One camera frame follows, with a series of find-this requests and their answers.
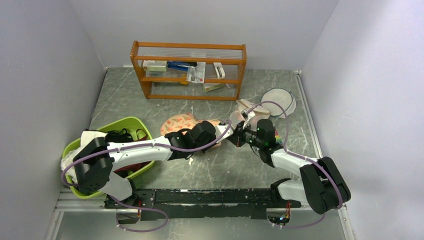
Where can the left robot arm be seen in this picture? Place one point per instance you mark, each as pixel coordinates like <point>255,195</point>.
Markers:
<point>96,163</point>

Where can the white device on shelf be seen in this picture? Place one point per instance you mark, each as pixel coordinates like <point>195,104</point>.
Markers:
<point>219,70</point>

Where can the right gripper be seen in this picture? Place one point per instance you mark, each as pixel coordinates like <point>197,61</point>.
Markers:
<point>237,137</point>

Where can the blue item on shelf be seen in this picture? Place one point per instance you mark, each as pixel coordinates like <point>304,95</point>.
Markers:
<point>181,65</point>

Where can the white cloth in basket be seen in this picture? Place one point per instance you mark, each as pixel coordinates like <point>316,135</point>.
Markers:
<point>74,155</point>

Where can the flat round mesh bag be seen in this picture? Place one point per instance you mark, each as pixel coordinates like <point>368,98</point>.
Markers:
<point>279,102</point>

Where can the white box on shelf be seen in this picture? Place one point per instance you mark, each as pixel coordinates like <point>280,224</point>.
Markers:
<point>154,65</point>

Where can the pack of coloured markers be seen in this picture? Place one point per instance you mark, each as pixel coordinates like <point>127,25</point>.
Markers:
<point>278,138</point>

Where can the floral pink laundry bag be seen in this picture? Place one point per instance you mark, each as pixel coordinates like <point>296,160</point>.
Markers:
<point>179,122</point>

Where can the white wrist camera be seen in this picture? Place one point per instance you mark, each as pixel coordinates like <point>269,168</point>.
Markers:
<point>250,118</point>
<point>222,132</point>

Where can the box on lower shelf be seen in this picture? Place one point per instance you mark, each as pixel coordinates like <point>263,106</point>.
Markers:
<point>208,87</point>

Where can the green plastic basket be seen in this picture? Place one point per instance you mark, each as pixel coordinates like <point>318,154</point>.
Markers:
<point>132,124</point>

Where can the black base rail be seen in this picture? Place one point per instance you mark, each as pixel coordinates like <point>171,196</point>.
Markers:
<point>207,203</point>

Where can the black bra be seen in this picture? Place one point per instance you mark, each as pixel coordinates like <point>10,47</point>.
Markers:
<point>124,136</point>

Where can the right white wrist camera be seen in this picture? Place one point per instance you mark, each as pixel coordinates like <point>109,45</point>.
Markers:
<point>250,118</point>

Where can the orange wooden shelf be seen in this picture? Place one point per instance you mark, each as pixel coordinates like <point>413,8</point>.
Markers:
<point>232,56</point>

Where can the paper leaflet on shelf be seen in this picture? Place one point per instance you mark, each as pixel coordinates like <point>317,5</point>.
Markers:
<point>197,75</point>

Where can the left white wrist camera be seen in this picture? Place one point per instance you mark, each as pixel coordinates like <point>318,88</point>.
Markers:
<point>222,132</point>

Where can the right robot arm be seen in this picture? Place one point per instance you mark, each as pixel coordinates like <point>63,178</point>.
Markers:
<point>320,183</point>

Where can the dark red bra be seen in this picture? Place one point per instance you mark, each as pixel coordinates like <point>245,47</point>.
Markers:
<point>133,168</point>

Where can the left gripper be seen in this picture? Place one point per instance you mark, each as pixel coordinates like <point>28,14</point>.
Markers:
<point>204,149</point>

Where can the white mesh laundry bag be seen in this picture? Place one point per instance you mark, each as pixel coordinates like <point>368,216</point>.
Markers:
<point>242,104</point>

